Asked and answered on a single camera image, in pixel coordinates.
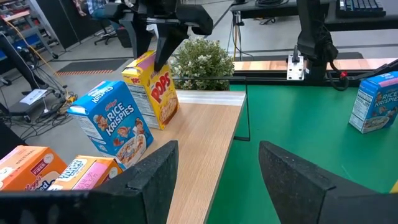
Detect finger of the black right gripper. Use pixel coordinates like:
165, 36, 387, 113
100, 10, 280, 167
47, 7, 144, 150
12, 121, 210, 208
154, 23, 190, 73
119, 18, 154, 60

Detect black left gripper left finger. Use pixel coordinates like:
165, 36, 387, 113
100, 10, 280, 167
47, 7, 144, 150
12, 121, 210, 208
0, 139, 180, 224

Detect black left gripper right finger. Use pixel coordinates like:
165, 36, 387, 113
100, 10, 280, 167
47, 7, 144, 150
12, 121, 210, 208
257, 140, 398, 224

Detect orange Mini Wheats cereal box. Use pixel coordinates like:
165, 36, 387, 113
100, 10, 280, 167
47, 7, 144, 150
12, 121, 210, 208
47, 154, 124, 191
0, 144, 68, 192

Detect blue Rice Krispies cereal box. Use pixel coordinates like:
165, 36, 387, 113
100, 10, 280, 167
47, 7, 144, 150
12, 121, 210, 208
348, 70, 398, 134
67, 80, 154, 171

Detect black office chair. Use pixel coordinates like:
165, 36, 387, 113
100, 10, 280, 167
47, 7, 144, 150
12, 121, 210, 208
93, 17, 121, 46

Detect flowering plant in ribbed pot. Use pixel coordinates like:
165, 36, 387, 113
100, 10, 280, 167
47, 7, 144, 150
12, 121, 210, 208
170, 37, 236, 91

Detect person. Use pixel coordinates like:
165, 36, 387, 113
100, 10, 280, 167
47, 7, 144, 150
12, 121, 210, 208
73, 0, 109, 20

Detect black mat with striped edge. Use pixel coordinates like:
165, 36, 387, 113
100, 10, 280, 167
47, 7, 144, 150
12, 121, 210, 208
55, 58, 128, 77

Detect dark grey side desk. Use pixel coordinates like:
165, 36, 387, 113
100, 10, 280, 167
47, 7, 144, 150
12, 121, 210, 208
229, 0, 301, 19

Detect green table mat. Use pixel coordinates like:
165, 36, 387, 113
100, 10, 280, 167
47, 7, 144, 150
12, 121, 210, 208
206, 83, 398, 224

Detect grey metal storage rack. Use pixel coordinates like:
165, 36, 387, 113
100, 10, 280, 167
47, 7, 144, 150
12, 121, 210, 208
0, 0, 60, 60

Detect white paper label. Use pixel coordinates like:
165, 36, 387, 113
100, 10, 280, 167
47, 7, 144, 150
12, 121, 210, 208
19, 88, 48, 106

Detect dark computer desk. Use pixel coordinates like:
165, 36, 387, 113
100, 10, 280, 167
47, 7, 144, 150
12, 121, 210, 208
323, 0, 398, 32

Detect backlit computer keyboard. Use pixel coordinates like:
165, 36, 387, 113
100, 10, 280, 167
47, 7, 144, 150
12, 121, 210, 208
336, 0, 387, 18

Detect black metal rig frame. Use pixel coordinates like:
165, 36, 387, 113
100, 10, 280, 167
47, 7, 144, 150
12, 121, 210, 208
231, 58, 398, 89

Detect white metal mounting bracket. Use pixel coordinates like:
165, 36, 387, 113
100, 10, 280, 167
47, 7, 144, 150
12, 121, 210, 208
286, 53, 305, 81

